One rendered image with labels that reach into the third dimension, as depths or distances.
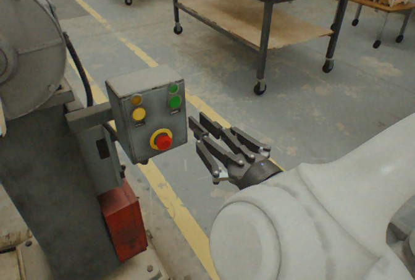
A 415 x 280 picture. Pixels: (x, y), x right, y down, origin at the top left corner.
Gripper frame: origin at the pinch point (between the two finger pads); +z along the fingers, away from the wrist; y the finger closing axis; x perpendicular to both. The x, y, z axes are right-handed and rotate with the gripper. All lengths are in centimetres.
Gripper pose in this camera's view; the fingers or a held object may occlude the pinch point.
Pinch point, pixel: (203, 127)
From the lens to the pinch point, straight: 61.8
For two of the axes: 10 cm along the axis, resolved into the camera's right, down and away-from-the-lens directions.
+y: 8.3, -3.4, 4.4
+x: 0.0, -8.0, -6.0
